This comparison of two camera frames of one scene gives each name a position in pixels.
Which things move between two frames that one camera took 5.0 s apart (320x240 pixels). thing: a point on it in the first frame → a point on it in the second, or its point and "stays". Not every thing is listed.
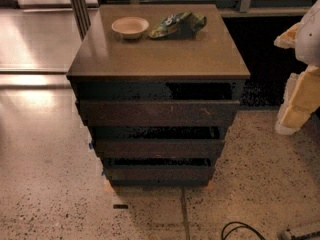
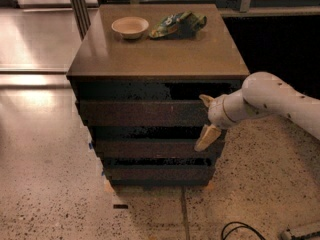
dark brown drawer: [158, 113] stays
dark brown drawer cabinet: [158, 86] stays
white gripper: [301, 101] → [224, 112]
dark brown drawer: [159, 148] stays
